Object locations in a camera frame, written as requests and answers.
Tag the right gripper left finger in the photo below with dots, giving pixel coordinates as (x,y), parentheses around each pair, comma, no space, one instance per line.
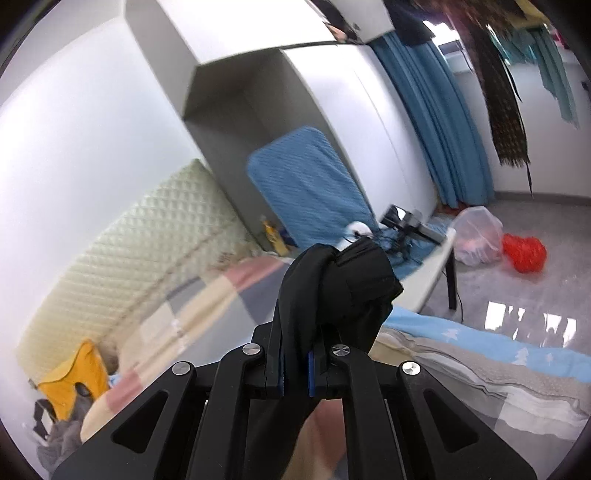
(190,423)

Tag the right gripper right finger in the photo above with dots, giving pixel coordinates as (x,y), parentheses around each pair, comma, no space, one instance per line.
(400,422)

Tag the black puffer jacket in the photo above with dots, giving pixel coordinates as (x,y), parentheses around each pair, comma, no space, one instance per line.
(327,297)

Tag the checkered patchwork duvet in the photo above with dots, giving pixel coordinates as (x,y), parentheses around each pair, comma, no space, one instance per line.
(199,322)

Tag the yellow pillow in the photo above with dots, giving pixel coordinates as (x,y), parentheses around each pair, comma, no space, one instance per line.
(85,367)

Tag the grey fleece garment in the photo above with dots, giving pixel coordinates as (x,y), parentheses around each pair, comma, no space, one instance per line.
(65,437)

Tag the light blue bedsheet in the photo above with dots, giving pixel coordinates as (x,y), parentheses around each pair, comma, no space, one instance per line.
(544,391)

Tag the white side table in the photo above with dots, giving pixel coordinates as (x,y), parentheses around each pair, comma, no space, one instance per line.
(419,286)

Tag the black bag on nightstand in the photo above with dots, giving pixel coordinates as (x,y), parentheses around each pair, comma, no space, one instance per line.
(44,418)

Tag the cream quilted headboard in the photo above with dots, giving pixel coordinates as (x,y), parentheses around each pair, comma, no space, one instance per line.
(183,229)

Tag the bottles on bedside shelf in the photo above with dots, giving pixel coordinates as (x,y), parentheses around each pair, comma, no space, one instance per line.
(274,237)

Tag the translucent plastic bag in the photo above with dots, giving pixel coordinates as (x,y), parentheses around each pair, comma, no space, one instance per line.
(479,236)

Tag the red plastic bag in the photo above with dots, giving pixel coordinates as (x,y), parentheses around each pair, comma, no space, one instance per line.
(527,254)

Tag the blue towel covered chair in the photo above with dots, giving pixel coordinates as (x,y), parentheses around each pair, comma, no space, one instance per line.
(310,190)

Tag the blue curtain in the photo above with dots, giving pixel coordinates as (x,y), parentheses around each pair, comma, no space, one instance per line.
(452,145)

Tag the grey white wardrobe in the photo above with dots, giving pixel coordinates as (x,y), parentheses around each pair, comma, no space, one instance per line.
(241,74)

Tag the black hanging garment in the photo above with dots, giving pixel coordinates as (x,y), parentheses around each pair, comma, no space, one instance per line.
(408,23)

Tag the teal hanging garment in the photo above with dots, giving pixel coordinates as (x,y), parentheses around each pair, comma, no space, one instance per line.
(535,45)

